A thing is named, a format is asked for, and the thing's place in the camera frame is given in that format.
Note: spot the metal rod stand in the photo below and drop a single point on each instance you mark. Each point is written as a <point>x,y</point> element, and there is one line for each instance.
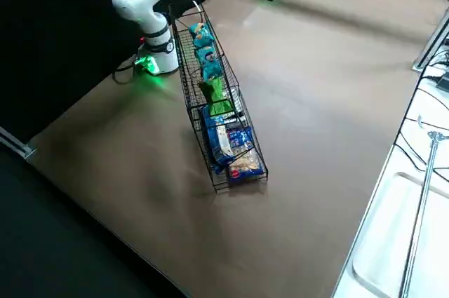
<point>422,207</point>

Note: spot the blue snack bag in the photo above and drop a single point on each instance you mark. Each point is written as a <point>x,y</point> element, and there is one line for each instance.
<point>243,161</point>

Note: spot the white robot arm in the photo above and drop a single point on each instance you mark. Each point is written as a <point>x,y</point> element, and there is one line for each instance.
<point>137,0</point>

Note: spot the silver metal camera post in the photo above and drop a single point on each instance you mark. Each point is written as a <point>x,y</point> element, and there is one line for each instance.
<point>429,43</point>

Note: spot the long blue biscuit packet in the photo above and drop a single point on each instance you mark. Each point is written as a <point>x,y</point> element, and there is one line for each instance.
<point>215,143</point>

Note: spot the teal chips packet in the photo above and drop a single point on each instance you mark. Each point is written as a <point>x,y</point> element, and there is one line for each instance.
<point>208,63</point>
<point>201,35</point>

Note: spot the aluminium frame profile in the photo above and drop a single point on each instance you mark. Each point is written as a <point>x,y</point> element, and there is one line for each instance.
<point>17,143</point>

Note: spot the white tray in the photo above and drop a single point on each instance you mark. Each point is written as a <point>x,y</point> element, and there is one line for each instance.
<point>386,242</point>

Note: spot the green chips packet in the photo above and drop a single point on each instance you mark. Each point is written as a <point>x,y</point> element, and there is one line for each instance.
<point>215,94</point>

